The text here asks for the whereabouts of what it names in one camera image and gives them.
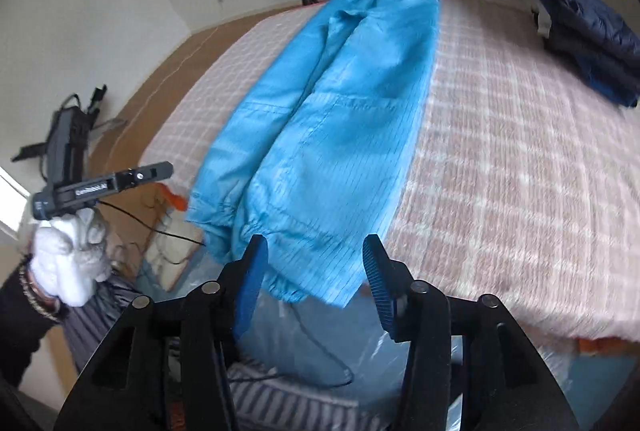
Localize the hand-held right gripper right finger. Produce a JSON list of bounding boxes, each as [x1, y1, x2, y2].
[[362, 234, 582, 431]]

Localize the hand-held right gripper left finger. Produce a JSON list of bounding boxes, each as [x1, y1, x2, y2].
[[52, 235, 271, 431]]

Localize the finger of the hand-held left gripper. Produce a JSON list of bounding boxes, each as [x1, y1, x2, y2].
[[114, 161, 174, 192]]

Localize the blue striped work coat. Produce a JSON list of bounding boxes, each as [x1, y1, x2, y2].
[[186, 0, 442, 309]]

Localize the person's left hand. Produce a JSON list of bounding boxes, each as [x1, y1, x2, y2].
[[27, 207, 114, 309]]

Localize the striped grey pants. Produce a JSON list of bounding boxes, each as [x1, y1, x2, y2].
[[64, 270, 382, 431]]

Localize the pink checked blanket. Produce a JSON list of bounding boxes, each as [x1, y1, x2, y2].
[[140, 0, 640, 347]]

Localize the orange bed sheet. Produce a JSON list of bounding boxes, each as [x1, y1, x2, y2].
[[574, 336, 632, 357]]

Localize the light blue floor mat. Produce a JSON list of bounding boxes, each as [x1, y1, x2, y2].
[[544, 350, 640, 413]]

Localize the navy puffer jacket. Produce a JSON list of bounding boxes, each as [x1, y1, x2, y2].
[[515, 0, 640, 108]]

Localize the black cable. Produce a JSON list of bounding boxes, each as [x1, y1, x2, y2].
[[97, 198, 357, 390]]

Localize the beaded bracelet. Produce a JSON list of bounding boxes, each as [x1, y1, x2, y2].
[[17, 260, 69, 321]]

